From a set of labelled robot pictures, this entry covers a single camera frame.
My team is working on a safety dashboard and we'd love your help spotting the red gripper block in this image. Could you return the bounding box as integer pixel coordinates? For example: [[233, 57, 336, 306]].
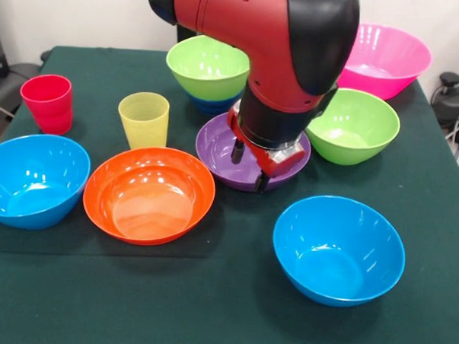
[[223, 104, 310, 196]]

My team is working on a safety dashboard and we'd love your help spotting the purple plastic bowl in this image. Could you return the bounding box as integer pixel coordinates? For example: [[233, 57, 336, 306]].
[[193, 110, 314, 195]]

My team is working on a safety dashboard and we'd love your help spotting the small dark blue bowl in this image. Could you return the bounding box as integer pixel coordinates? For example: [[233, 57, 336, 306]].
[[186, 86, 244, 118]]

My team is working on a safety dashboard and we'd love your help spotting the orange plastic bowl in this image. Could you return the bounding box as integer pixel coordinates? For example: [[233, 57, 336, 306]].
[[80, 144, 218, 250]]

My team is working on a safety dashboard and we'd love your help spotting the green plastic bowl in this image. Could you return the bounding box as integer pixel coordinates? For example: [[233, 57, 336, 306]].
[[304, 86, 403, 169], [164, 33, 253, 104]]

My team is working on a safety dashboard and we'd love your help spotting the yellow plastic cup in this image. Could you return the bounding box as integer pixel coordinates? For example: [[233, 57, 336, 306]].
[[116, 91, 171, 151]]

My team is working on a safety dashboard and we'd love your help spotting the light blue plastic bowl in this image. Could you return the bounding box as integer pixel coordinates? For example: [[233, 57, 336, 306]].
[[269, 193, 409, 311], [0, 132, 93, 233]]

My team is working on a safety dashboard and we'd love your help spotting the large magenta plastic bowl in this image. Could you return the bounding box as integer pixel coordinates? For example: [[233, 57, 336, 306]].
[[336, 21, 434, 103]]

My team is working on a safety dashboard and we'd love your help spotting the red plastic cup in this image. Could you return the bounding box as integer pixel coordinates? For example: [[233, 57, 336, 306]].
[[18, 73, 75, 136]]

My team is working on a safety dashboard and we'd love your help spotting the dark green tablecloth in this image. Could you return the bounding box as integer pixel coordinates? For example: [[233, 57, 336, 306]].
[[0, 43, 459, 344]]

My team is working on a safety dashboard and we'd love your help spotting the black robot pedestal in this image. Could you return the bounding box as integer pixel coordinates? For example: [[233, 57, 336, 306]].
[[176, 24, 201, 45]]

